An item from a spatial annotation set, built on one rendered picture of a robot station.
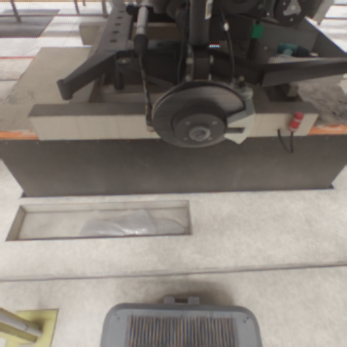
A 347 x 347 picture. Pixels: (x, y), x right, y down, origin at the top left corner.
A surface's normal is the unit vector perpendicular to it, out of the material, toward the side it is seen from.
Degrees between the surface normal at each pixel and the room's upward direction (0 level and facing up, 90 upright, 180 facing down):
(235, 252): 0
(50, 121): 90
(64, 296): 0
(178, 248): 0
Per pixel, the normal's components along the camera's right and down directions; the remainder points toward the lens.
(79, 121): 0.05, 0.76
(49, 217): 0.03, -0.65
